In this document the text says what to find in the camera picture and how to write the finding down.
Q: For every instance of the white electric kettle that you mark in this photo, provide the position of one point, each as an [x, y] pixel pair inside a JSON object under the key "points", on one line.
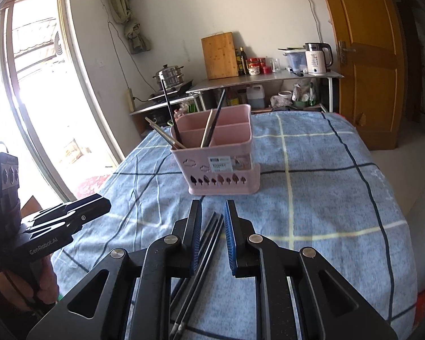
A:
{"points": [[317, 62]]}

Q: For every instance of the plastic bag under table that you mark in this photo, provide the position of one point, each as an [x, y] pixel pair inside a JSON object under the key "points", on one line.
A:
{"points": [[304, 94]]}

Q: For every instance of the dark oil bottle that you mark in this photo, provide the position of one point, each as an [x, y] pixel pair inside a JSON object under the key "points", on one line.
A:
{"points": [[237, 63], [243, 62]]}

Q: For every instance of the black induction cooker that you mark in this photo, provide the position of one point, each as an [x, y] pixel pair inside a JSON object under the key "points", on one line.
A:
{"points": [[177, 90]]}

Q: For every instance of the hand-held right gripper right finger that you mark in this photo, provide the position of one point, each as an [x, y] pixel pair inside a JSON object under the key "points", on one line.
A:
{"points": [[230, 241]]}

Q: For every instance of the person's left forearm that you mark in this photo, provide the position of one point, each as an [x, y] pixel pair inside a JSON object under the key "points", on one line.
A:
{"points": [[3, 308]]}

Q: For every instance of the black and brown chopstick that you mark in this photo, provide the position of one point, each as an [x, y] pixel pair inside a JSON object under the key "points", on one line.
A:
{"points": [[217, 113]]}

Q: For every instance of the red lid jar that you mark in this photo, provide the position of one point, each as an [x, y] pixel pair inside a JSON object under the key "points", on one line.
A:
{"points": [[253, 68]]}

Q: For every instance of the wall power strip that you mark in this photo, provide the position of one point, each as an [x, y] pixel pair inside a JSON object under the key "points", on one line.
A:
{"points": [[130, 100]]}

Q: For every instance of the person's left hand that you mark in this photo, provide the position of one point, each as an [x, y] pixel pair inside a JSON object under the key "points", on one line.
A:
{"points": [[47, 279]]}

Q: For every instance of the hanging grey cloth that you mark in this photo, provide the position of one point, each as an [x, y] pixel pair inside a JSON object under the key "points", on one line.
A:
{"points": [[138, 40]]}

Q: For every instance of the wooden chopstick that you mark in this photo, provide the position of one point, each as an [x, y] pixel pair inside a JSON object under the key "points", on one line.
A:
{"points": [[207, 129], [170, 134]]}

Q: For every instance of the small side counter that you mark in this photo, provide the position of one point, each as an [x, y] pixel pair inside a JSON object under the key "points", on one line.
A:
{"points": [[145, 109]]}

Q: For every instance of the water filter pitcher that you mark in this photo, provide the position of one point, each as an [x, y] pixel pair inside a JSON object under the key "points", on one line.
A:
{"points": [[294, 62]]}

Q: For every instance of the red container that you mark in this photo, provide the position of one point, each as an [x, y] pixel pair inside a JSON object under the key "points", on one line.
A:
{"points": [[267, 69]]}

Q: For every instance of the wooden door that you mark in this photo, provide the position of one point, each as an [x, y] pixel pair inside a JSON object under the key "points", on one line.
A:
{"points": [[368, 78]]}

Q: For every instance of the wooden cutting board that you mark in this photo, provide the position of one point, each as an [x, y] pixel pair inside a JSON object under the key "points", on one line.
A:
{"points": [[219, 56]]}

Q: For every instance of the white plastic jug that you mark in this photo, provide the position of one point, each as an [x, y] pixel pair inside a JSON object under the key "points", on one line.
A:
{"points": [[255, 98]]}

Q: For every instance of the pink plastic utensil basket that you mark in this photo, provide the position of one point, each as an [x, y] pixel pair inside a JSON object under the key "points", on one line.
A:
{"points": [[219, 188]]}

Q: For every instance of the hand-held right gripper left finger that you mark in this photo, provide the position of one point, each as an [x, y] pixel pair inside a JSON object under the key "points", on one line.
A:
{"points": [[197, 241]]}

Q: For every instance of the steel steamer pot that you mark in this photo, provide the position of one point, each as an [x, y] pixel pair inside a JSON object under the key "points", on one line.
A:
{"points": [[173, 76]]}

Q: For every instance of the clear glass cup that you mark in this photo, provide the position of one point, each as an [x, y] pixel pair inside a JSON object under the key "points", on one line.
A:
{"points": [[275, 66]]}

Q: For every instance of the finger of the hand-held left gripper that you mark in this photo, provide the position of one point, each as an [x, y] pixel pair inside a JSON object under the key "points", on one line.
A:
{"points": [[81, 205], [74, 221]]}

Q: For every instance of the metal chopstick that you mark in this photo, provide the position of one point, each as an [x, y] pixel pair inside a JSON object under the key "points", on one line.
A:
{"points": [[159, 131]]}

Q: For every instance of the glass balcony door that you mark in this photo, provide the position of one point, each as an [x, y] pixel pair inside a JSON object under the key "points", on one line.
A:
{"points": [[88, 113]]}

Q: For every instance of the blue checked tablecloth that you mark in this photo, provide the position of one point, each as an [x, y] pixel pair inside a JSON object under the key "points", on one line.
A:
{"points": [[322, 184]]}

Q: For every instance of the metal top table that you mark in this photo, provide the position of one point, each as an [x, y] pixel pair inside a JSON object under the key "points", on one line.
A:
{"points": [[255, 78]]}

